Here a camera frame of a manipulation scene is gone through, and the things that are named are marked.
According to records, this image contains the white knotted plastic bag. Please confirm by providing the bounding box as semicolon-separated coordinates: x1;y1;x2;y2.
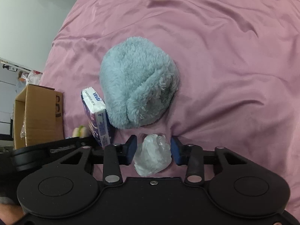
20;70;43;86

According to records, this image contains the clear plastic wrapping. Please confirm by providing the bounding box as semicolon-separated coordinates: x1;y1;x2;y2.
20;119;27;139

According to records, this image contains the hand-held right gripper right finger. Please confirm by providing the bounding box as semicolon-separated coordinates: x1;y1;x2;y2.
171;136;254;185

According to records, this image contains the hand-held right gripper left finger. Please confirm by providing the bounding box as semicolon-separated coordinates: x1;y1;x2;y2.
55;135;138;185

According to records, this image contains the white cabinet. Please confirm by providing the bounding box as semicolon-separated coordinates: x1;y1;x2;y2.
0;57;31;141

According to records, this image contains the blue white tissue pack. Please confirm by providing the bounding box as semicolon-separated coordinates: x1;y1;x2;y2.
81;87;116;149

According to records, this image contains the brown cardboard box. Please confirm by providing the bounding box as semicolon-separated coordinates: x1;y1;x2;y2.
13;84;65;149

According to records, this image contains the pale yellow green soft object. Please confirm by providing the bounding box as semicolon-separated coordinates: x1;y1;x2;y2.
73;126;89;138

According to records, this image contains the light blue fluffy hat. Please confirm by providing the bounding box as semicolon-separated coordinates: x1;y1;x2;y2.
99;37;180;129

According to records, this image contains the pink bed sheet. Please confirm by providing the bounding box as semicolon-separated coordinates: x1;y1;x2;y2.
39;0;300;217

